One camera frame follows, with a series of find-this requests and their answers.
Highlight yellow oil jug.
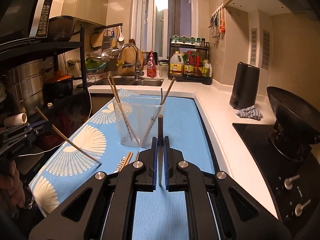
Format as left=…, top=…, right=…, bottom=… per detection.
left=169, top=51, right=183, bottom=79

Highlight wooden cutting board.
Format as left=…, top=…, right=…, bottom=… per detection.
left=116, top=38, right=145, bottom=77

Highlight chrome kitchen faucet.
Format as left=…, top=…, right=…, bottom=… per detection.
left=117, top=42, right=145, bottom=81

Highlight clear plastic utensil holder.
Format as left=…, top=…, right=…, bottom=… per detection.
left=113, top=101, right=164, bottom=148

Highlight white mug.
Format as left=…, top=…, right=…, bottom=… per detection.
left=3, top=113, right=28, bottom=128

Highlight steel stock pot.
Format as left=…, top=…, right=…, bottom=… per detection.
left=5, top=60, right=43, bottom=116

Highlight microwave oven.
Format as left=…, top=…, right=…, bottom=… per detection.
left=1, top=0, right=53, bottom=44

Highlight blue patterned table mat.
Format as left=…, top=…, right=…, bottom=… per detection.
left=30, top=90, right=214, bottom=239

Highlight red dish soap bottle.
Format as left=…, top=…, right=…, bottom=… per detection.
left=147, top=51, right=156, bottom=77

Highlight orange lidded pot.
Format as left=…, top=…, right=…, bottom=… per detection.
left=43, top=71, right=74, bottom=103

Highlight white hanging ladle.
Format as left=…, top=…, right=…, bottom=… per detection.
left=118, top=25, right=124, bottom=42

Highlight black shelf rack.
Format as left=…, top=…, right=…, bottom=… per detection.
left=1, top=25, right=88, bottom=89

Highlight glass jar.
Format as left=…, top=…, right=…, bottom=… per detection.
left=159, top=62, right=169, bottom=77

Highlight stainless steel sink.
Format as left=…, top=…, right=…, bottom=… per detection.
left=94, top=77, right=164, bottom=86

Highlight dark bowl on shelf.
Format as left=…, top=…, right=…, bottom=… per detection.
left=47, top=15, right=76, bottom=42

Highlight black gas stove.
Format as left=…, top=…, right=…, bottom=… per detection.
left=233, top=123, right=319, bottom=239

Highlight blue checkered cloth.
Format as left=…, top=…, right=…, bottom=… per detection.
left=236, top=106, right=263, bottom=121

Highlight black spice rack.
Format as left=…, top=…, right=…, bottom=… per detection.
left=168, top=35, right=213, bottom=85

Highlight left human hand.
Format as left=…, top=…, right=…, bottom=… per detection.
left=1, top=160, right=25, bottom=208

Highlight black electric kettle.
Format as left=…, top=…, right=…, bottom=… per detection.
left=229, top=62, right=260, bottom=110

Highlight white power cable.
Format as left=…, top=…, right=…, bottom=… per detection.
left=17, top=80, right=93, bottom=158

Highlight hanging utensils on hooks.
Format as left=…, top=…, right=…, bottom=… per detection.
left=209, top=4, right=226, bottom=38

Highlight black wok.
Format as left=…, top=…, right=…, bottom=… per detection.
left=266, top=86, right=320, bottom=160

